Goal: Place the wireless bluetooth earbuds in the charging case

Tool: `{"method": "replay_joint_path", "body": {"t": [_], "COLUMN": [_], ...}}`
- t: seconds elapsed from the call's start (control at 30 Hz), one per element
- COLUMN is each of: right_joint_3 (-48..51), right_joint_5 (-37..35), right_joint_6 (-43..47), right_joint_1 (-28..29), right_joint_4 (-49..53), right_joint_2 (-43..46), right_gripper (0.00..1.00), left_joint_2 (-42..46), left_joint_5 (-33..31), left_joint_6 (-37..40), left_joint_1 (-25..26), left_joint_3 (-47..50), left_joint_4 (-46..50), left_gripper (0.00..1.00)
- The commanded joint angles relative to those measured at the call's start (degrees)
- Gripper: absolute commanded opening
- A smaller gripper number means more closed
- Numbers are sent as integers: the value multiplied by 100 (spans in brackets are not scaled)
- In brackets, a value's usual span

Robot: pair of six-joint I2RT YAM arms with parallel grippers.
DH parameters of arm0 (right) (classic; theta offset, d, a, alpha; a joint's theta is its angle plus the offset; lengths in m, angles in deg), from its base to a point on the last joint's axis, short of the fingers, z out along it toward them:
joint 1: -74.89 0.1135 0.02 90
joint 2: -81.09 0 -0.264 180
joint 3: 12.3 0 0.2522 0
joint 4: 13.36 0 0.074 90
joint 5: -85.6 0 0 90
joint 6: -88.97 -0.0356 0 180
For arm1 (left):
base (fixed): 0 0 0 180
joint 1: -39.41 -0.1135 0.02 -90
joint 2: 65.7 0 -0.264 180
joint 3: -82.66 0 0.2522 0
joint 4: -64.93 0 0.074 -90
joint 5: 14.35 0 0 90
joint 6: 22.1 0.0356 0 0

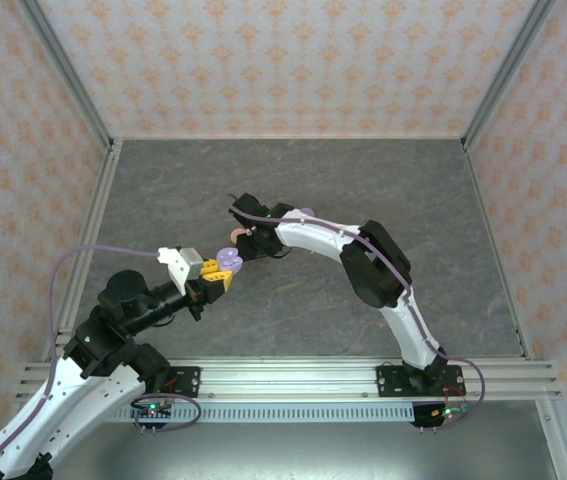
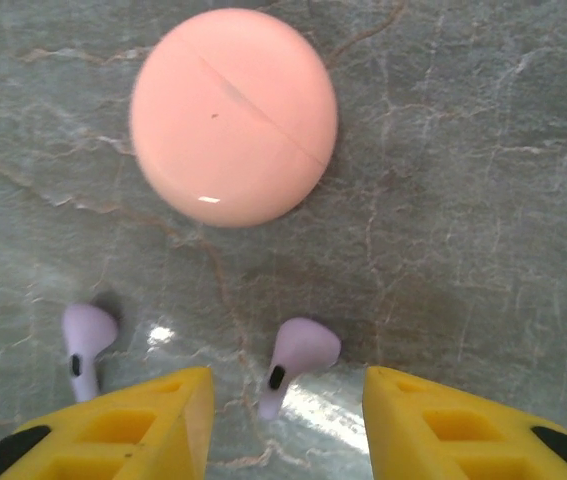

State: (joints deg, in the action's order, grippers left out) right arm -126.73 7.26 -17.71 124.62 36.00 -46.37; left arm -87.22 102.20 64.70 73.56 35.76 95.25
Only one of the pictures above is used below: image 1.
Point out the short aluminium frame profile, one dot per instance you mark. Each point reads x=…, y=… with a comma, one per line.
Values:
x=560, y=450

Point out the aluminium corner post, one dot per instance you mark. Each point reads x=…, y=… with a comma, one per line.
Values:
x=70, y=75
x=504, y=75

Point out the wide aluminium side rail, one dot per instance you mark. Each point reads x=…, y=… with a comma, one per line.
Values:
x=87, y=235

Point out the thin aluminium side rail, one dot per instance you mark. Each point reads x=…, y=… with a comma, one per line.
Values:
x=496, y=250

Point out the pink earbud charging case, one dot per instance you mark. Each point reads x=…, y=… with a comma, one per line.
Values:
x=236, y=235

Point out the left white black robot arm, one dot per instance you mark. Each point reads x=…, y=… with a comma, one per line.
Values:
x=63, y=415

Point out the wide aluminium base rail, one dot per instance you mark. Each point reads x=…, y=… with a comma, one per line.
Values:
x=288, y=377

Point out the purple earbud charging case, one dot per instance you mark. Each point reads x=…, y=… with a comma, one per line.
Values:
x=228, y=257
x=307, y=209

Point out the grey metal base plate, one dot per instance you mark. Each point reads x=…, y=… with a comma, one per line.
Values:
x=313, y=455

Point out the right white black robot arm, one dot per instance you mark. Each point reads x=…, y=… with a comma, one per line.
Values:
x=378, y=260

